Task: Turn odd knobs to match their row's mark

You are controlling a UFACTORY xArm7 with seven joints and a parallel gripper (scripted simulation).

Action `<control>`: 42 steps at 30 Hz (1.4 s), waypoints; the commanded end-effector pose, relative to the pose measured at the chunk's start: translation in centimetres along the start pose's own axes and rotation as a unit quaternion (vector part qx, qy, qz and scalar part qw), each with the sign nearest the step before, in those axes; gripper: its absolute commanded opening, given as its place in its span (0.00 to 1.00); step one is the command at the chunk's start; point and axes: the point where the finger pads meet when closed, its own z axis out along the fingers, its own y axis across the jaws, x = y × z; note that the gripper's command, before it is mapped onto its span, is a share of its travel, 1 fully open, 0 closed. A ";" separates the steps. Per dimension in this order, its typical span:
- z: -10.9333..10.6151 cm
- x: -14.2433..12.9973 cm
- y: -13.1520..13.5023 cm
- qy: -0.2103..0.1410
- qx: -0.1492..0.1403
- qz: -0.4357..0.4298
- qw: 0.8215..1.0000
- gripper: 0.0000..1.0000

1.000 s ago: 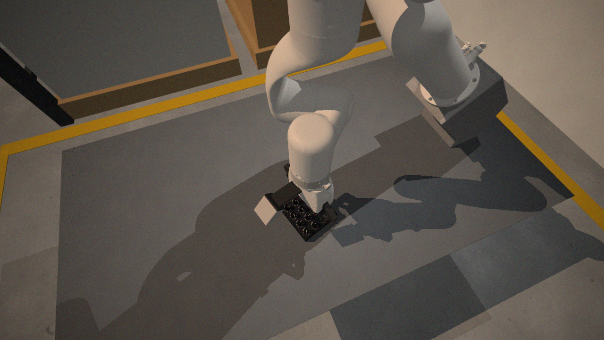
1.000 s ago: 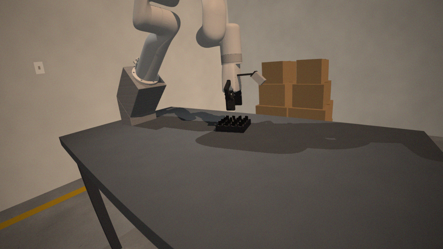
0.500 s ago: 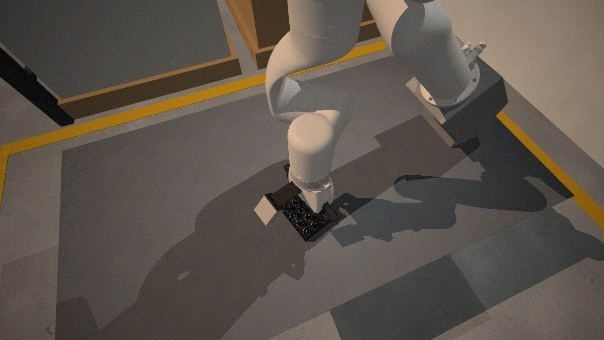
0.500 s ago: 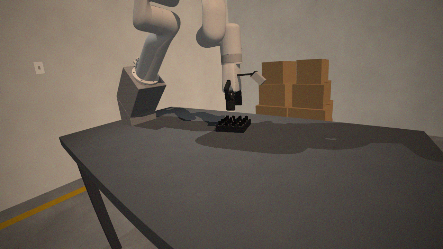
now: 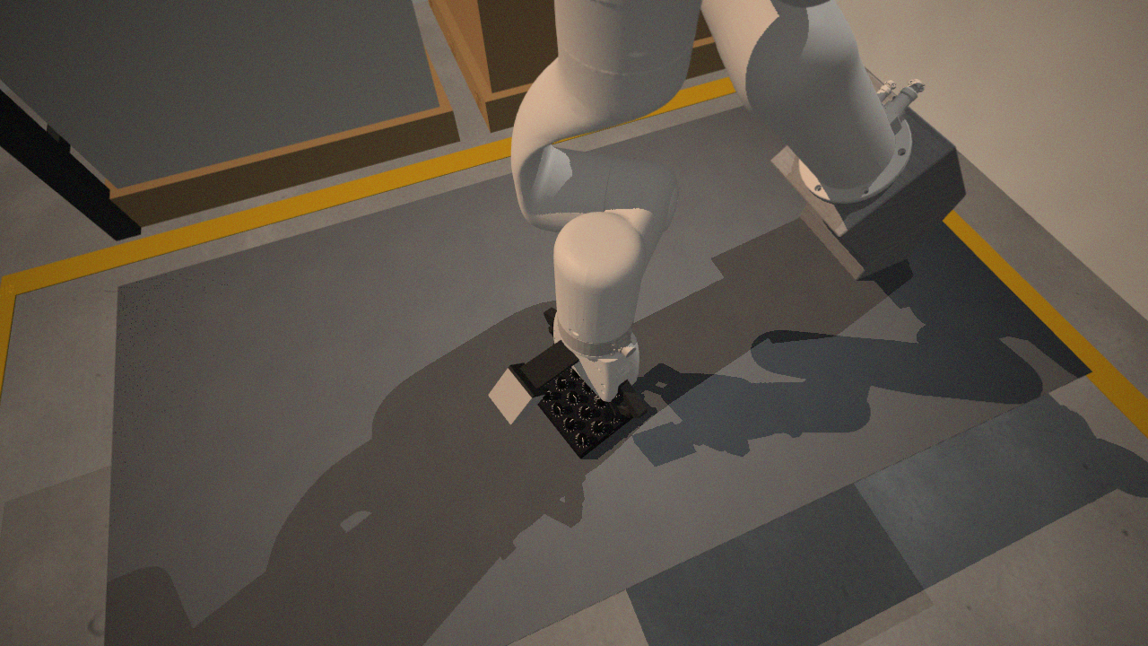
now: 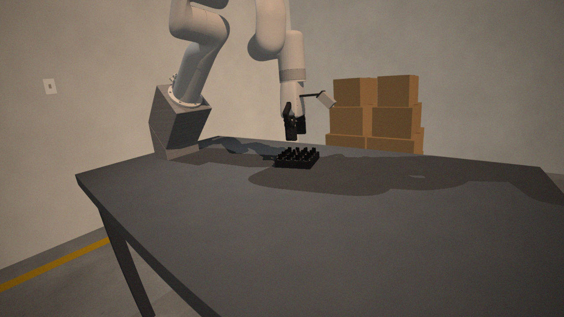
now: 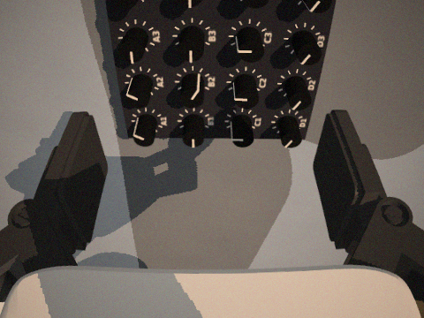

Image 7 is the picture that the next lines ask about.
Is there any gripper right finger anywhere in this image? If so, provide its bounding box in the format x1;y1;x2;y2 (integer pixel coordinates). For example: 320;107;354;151
313;110;424;302

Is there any black knob box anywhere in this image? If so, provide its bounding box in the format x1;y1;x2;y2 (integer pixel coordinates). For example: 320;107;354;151
105;0;336;148

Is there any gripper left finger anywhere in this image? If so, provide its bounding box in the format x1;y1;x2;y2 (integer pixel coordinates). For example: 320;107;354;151
0;111;108;302

